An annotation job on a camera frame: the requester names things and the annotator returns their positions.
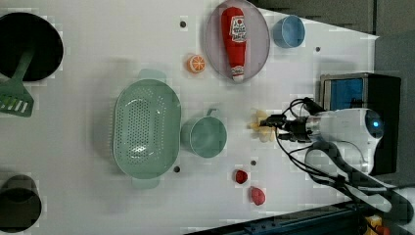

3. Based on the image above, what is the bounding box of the peeled yellow toy banana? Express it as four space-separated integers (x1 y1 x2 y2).
248 110 276 143

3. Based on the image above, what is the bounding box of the blue bowl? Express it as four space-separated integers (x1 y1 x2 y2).
272 15 305 48

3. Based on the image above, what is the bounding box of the green mug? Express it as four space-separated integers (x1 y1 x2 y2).
180 108 227 159

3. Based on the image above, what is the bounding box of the black cylinder cup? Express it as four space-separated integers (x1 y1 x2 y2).
0 174 42 233

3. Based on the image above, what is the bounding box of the yellow red button box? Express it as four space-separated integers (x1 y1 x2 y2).
364 215 391 235

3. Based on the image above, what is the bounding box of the red strawberry toy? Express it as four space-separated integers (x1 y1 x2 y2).
235 169 248 184

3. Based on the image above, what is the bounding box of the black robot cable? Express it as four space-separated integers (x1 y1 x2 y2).
275 96 370 210

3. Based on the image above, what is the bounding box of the grey oval plate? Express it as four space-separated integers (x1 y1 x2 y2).
204 0 270 81

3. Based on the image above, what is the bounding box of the green colander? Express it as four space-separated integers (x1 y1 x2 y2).
112 69 181 189

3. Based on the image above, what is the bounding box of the blue metal frame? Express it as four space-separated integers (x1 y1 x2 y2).
186 202 368 235

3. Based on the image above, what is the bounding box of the black utensil holder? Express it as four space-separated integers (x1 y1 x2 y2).
0 12 64 82

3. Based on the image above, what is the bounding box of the orange slice toy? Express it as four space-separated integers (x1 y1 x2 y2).
186 55 206 73

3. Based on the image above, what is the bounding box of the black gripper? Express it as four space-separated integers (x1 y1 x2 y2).
259 115 311 143

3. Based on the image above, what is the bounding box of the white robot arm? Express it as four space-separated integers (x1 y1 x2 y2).
259 108 414 231

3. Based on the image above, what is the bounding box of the green spatula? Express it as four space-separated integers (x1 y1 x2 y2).
0 50 34 118

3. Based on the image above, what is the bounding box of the red ketchup bottle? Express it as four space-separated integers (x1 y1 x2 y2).
220 7 247 82

